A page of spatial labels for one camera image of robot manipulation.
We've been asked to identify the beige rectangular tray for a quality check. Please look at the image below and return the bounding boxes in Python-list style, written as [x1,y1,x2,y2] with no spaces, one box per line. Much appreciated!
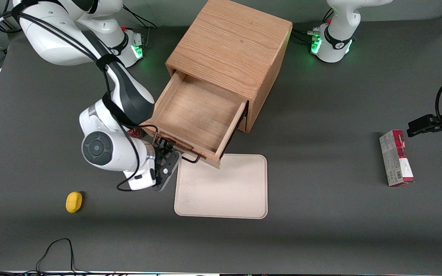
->
[174,153,268,220]

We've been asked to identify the black base cables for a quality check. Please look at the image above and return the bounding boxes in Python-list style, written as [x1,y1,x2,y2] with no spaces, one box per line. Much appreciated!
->
[292,8,335,45]
[121,5,158,49]

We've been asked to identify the grey and red carton box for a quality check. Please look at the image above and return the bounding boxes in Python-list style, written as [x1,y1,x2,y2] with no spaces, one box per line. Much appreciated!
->
[379,130,415,187]

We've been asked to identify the black cable on table edge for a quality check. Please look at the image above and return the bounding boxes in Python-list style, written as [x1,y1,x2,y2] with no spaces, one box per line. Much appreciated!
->
[0,238,91,276]

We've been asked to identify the black right base cables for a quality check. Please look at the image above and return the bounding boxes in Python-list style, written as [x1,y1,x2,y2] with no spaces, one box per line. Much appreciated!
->
[121,5,158,49]

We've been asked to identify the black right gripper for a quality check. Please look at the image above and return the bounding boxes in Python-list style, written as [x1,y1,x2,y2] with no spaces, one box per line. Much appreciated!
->
[153,136,182,192]

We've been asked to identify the black metal drawer handle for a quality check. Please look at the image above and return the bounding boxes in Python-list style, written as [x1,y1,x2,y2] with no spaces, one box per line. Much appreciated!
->
[153,132,203,164]

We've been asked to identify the oak wooden drawer cabinet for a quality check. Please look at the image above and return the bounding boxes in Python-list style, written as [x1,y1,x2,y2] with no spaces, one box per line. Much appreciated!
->
[165,0,294,134]

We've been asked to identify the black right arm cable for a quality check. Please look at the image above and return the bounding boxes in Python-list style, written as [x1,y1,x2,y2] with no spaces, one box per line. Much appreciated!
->
[0,0,159,192]

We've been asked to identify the black left base cables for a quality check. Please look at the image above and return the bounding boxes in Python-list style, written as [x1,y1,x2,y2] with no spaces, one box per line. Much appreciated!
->
[292,8,335,45]

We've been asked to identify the yellow lemon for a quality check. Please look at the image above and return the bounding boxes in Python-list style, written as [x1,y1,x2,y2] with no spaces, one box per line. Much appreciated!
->
[66,191,83,214]

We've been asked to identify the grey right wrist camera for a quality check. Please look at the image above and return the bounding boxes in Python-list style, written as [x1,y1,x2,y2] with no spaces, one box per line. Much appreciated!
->
[123,167,157,191]

